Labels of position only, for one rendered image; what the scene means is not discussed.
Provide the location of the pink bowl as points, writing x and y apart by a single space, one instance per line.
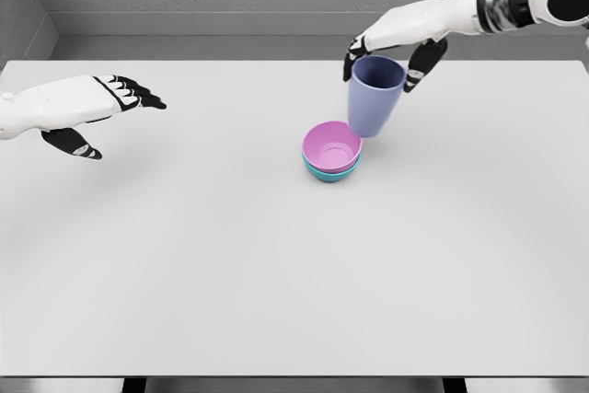
331 146

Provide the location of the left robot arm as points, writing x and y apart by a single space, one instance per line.
11 117

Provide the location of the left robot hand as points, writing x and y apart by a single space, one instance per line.
73 100

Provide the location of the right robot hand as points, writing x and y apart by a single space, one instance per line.
405 25

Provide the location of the purple blue cup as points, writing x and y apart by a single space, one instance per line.
371 98

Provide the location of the teal bowl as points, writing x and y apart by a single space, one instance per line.
329 176

